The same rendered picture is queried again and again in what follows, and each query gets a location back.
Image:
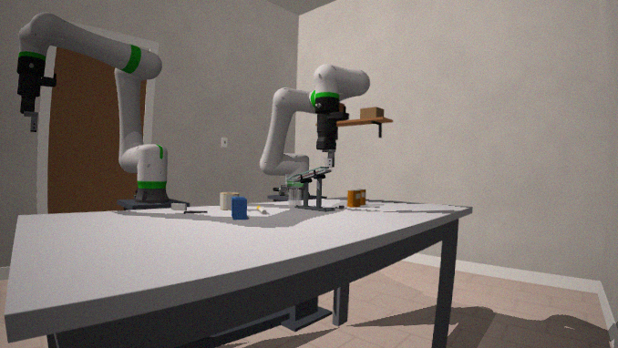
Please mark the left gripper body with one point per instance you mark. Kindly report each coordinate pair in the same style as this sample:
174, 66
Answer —
327, 110

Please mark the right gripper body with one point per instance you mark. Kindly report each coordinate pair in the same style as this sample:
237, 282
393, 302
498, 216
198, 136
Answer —
31, 69

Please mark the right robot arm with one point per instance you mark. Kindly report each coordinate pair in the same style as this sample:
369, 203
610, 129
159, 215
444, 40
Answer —
149, 161

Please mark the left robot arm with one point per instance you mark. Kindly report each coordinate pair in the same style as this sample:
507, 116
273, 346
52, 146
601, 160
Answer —
329, 81

